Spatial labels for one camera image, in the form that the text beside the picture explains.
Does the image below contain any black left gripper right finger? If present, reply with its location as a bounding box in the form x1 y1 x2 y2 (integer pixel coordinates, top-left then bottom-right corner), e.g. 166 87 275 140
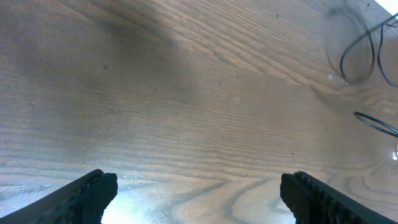
280 171 397 224

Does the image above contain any black USB cable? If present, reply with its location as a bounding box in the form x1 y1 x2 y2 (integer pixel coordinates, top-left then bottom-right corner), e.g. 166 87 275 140
339 12 398 139

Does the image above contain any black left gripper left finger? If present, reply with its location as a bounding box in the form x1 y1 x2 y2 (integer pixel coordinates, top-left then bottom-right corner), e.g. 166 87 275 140
1 169 118 224

